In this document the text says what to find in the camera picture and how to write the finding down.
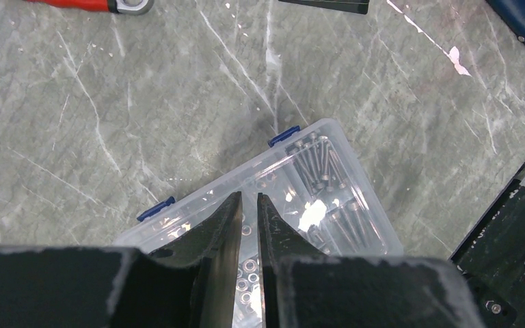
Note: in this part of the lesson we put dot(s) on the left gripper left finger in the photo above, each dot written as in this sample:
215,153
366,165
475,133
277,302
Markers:
189,282

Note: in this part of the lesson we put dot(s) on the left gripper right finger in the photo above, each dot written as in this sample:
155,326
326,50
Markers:
303,287

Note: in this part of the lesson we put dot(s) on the black card stack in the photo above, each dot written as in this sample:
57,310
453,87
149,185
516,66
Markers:
350,6

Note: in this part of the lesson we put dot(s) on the clear plastic screw box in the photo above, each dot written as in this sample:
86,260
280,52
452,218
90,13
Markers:
315,181

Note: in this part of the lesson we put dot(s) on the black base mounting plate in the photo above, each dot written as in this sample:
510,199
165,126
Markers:
492,258

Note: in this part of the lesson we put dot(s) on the red adjustable wrench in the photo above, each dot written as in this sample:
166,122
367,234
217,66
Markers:
111,6

